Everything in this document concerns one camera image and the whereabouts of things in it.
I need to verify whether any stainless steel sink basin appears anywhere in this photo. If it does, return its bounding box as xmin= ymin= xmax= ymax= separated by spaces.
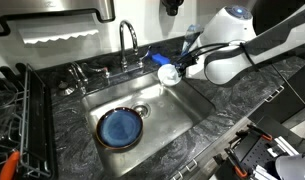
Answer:
xmin=81 ymin=72 xmax=214 ymax=177

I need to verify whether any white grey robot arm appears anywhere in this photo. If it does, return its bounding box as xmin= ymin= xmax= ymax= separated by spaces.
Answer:
xmin=202 ymin=4 xmax=305 ymax=86

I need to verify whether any blue dish soap bottle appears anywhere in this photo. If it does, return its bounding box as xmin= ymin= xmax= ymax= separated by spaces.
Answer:
xmin=181 ymin=24 xmax=203 ymax=55

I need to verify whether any chrome sink stopper cap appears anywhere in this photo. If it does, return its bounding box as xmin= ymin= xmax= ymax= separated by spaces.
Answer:
xmin=58 ymin=81 xmax=68 ymax=90

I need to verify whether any blue sponge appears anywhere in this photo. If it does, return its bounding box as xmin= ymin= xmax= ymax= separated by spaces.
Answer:
xmin=152 ymin=53 xmax=170 ymax=65

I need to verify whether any black wall soap dispenser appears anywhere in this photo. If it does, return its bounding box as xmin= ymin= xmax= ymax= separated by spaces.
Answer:
xmin=161 ymin=0 xmax=184 ymax=16

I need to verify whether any small white bowl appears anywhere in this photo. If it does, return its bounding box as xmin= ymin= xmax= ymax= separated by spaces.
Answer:
xmin=157 ymin=64 xmax=181 ymax=86

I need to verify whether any cabinet drawer handle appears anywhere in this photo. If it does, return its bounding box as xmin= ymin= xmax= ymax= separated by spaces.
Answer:
xmin=170 ymin=159 xmax=198 ymax=180
xmin=264 ymin=85 xmax=284 ymax=103

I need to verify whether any orange handled utensil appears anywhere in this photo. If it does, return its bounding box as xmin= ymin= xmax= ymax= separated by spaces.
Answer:
xmin=0 ymin=151 xmax=20 ymax=180

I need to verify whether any white paper towel sheet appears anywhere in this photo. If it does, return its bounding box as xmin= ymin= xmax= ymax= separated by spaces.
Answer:
xmin=19 ymin=29 xmax=98 ymax=44

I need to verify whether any small chrome side faucet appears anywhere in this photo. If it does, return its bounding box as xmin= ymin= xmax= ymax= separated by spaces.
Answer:
xmin=68 ymin=62 xmax=88 ymax=94

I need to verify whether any chrome gooseneck faucet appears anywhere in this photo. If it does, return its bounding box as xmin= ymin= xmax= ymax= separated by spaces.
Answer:
xmin=81 ymin=20 xmax=152 ymax=79

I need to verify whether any black perforated equipment cart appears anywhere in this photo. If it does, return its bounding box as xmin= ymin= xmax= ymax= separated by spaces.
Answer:
xmin=210 ymin=127 xmax=305 ymax=180

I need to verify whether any steel paper towel dispenser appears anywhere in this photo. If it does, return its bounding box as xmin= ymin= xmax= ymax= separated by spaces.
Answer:
xmin=0 ymin=0 xmax=116 ymax=36

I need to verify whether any black clamp with orange handle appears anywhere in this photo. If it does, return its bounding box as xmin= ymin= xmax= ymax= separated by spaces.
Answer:
xmin=225 ymin=148 xmax=247 ymax=178

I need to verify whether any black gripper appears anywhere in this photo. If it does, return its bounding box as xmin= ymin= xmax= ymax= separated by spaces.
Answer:
xmin=174 ymin=55 xmax=196 ymax=77

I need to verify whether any sink drain strainer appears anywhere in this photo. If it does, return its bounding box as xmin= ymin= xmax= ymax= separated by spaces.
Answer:
xmin=132 ymin=104 xmax=150 ymax=118

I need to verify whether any wire dish drying rack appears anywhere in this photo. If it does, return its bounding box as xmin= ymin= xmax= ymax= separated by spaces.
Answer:
xmin=0 ymin=63 xmax=58 ymax=180

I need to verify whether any blue ceramic plate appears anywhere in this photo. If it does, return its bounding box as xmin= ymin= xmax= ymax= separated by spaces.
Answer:
xmin=95 ymin=107 xmax=143 ymax=150

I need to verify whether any lower cabinet drawer handle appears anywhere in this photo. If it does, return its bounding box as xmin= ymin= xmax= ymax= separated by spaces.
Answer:
xmin=170 ymin=159 xmax=198 ymax=180

